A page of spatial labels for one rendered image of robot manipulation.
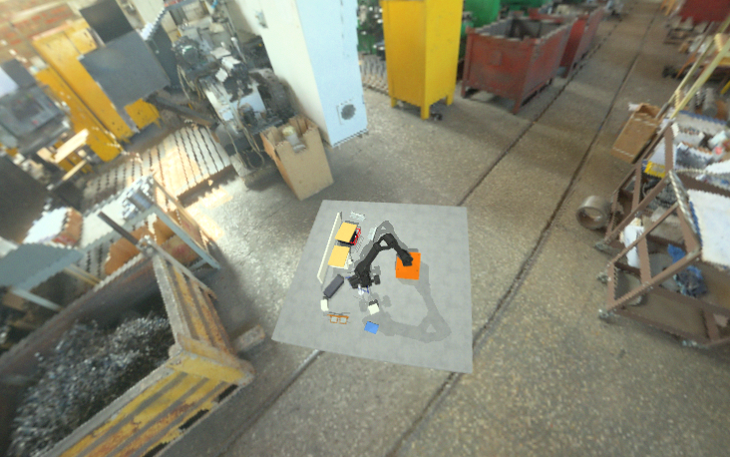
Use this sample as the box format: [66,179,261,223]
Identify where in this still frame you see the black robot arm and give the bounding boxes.
[348,233,414,286]

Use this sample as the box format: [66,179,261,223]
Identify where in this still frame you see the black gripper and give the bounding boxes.
[352,275,381,288]

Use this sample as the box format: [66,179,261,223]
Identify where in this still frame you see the blue flat plate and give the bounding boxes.
[365,321,379,334]

